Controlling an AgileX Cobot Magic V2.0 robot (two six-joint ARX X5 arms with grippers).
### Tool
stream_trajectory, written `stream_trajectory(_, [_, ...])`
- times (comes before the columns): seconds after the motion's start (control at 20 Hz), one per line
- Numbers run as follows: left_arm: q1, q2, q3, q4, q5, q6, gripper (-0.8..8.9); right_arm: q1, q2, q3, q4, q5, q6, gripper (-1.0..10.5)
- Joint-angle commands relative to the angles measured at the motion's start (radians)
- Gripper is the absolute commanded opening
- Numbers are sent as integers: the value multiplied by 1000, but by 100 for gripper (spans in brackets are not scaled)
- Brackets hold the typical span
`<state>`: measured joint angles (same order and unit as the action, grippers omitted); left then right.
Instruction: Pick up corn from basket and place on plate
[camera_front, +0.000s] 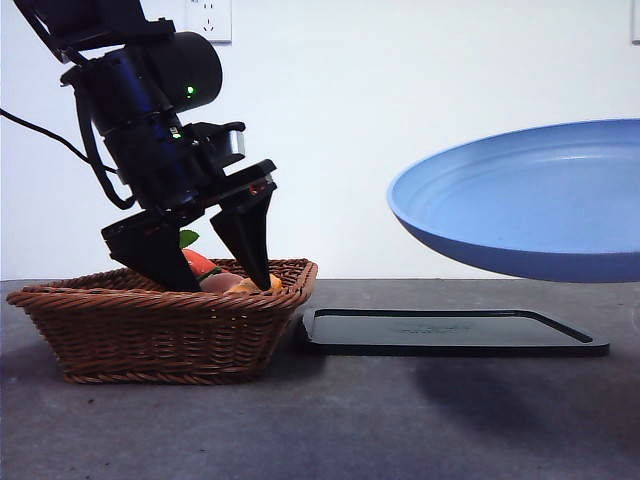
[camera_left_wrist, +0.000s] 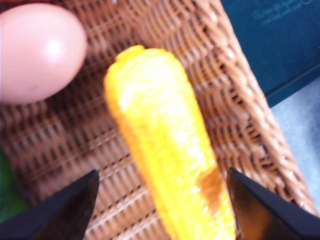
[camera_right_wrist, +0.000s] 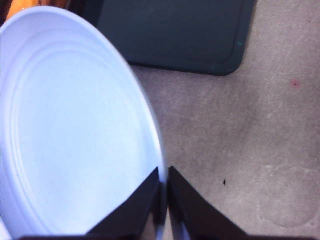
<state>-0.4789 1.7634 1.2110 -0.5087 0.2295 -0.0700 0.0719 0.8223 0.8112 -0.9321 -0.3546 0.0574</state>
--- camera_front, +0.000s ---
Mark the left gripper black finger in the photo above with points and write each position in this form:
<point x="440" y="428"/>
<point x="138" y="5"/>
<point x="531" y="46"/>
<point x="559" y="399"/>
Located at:
<point x="247" y="235"/>
<point x="155" y="262"/>

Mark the yellow corn cob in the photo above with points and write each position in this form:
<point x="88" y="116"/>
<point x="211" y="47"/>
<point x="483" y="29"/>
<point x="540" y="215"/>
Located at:
<point x="245" y="286"/>

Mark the blue round plate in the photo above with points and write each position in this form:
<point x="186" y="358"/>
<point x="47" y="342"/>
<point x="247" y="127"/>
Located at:
<point x="525" y="200"/>

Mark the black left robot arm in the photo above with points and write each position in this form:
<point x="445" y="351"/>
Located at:
<point x="145" y="110"/>

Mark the brown wicker basket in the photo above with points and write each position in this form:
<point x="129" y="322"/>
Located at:
<point x="160" y="335"/>

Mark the orange carrot with green leaves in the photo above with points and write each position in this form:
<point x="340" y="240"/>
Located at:
<point x="200" y="261"/>

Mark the green chili pepper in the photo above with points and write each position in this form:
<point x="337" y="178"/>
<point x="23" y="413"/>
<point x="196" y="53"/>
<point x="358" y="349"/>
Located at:
<point x="209" y="273"/>

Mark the brown egg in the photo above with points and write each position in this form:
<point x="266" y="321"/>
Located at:
<point x="220" y="282"/>

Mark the black rectangular tray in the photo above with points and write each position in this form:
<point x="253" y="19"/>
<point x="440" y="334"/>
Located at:
<point x="425" y="332"/>

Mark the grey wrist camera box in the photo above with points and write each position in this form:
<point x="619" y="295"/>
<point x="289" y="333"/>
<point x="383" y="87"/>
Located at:
<point x="234" y="142"/>

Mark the white wall socket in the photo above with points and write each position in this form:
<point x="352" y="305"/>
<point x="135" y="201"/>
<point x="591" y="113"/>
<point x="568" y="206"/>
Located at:
<point x="220" y="25"/>

